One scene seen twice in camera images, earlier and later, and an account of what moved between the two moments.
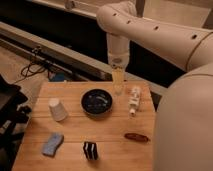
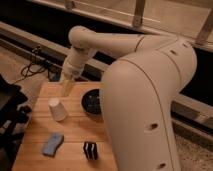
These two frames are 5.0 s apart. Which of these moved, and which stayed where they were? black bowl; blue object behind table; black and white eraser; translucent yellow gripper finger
Moved: translucent yellow gripper finger
Stayed: black bowl; black and white eraser; blue object behind table
